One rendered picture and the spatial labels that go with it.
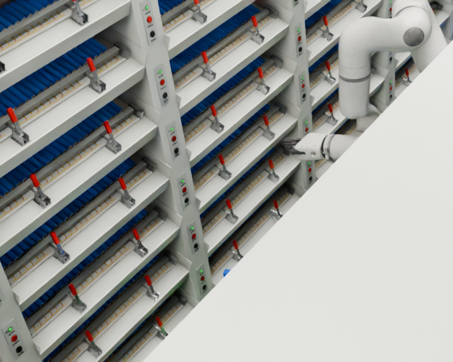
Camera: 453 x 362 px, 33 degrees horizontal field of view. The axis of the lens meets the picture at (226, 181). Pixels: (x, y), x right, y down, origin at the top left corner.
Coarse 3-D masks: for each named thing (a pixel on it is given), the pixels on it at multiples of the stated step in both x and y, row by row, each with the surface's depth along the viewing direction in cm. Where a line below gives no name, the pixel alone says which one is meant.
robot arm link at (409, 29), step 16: (400, 16) 197; (416, 16) 195; (352, 32) 206; (368, 32) 204; (384, 32) 200; (400, 32) 196; (416, 32) 194; (352, 48) 207; (368, 48) 207; (384, 48) 204; (400, 48) 199; (416, 48) 199; (352, 64) 210; (368, 64) 212
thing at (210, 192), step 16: (288, 112) 283; (272, 128) 277; (288, 128) 279; (240, 144) 268; (256, 144) 270; (272, 144) 273; (224, 160) 262; (240, 160) 263; (256, 160) 268; (208, 176) 256; (240, 176) 264; (208, 192) 251
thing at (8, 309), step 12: (0, 264) 184; (0, 276) 185; (12, 300) 190; (0, 312) 188; (12, 312) 192; (0, 324) 189; (24, 324) 196; (0, 336) 190; (24, 336) 197; (0, 348) 192; (36, 348) 202; (0, 360) 196; (12, 360) 196; (24, 360) 200; (36, 360) 203
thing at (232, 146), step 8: (272, 112) 279; (272, 120) 278; (248, 128) 271; (256, 128) 273; (240, 136) 267; (248, 136) 271; (232, 144) 264; (224, 152) 261; (216, 160) 258; (208, 168) 255; (200, 176) 252
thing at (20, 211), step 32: (128, 96) 218; (96, 128) 210; (128, 128) 214; (32, 160) 198; (64, 160) 200; (96, 160) 205; (0, 192) 191; (32, 192) 194; (64, 192) 196; (0, 224) 186; (32, 224) 189; (0, 256) 185
